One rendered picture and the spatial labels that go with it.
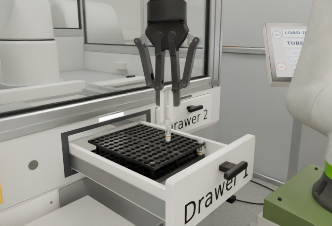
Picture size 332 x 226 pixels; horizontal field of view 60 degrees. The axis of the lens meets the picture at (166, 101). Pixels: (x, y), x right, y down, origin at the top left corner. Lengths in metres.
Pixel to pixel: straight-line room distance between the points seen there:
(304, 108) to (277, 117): 1.58
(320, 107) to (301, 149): 0.82
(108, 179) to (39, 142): 0.18
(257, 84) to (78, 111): 1.81
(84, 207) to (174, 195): 0.31
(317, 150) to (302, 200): 0.83
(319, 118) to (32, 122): 0.62
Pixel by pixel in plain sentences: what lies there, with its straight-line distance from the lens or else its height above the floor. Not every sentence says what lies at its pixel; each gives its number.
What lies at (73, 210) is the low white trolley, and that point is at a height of 0.76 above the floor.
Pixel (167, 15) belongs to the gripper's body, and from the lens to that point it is 0.53.
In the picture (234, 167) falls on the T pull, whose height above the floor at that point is 0.91.
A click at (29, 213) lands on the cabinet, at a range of 0.74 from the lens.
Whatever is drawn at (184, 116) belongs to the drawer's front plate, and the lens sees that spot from 0.98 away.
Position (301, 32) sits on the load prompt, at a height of 1.16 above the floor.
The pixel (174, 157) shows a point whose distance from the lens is 0.61.
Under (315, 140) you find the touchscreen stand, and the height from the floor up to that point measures 0.67.
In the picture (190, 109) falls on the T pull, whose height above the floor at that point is 0.91.
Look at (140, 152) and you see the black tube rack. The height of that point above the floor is 0.90.
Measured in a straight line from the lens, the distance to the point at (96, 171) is 0.65.
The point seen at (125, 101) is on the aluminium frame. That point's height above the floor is 0.97.
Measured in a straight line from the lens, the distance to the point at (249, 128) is 2.45.
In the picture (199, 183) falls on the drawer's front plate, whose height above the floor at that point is 0.90.
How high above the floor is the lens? 1.15
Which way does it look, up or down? 13 degrees down
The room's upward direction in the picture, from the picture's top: straight up
